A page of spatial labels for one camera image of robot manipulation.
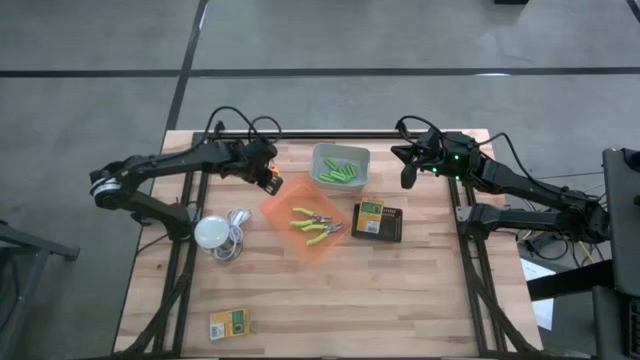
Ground yellow green crayon box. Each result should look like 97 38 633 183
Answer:
355 197 386 235
208 307 251 342

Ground large workstation monitor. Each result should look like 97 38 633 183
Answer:
602 147 640 297

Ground orange translucent plastic bin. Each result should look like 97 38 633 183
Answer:
258 173 353 267

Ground white lamp cable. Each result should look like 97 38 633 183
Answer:
212 207 254 262

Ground white round table lamp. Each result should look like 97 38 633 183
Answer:
193 214 232 250

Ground yellow cable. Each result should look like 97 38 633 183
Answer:
577 239 597 265

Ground green-handled pliers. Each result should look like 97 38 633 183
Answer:
289 206 333 229
301 221 345 248

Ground grey metal cart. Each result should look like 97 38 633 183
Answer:
0 219 81 360

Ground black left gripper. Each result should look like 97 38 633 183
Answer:
227 141 285 197

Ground black workstation desk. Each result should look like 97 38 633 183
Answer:
525 258 640 360

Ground white paper sheet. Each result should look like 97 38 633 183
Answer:
519 257 556 332

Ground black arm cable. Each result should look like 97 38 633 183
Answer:
394 114 539 176
202 105 284 151

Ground black power strip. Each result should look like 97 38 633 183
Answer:
522 232 556 250

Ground white plastic bin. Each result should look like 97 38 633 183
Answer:
309 142 372 194

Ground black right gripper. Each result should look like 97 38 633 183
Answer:
390 128 449 190

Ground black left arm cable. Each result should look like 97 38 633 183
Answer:
202 105 284 151

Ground black aluminium rig frame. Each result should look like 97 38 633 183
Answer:
112 119 546 360

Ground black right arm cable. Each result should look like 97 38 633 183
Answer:
394 114 539 176

